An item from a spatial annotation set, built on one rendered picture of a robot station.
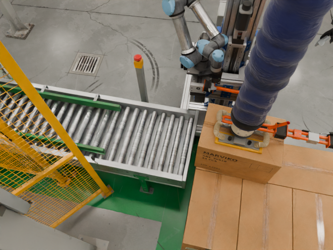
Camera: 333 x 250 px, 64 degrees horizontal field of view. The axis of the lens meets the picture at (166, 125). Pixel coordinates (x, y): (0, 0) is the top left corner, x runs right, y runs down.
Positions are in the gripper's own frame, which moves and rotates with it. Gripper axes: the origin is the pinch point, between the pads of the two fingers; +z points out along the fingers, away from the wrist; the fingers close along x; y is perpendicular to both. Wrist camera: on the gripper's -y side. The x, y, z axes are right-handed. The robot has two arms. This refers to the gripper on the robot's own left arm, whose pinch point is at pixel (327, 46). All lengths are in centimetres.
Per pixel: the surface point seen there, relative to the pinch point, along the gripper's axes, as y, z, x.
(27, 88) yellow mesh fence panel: 74, -23, -152
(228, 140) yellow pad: 45, 55, -48
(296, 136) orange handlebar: 40, 43, -4
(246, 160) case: 55, 62, -33
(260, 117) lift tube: 43, 22, -34
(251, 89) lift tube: 42, -2, -45
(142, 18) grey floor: -194, 152, -176
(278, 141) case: 38, 58, -12
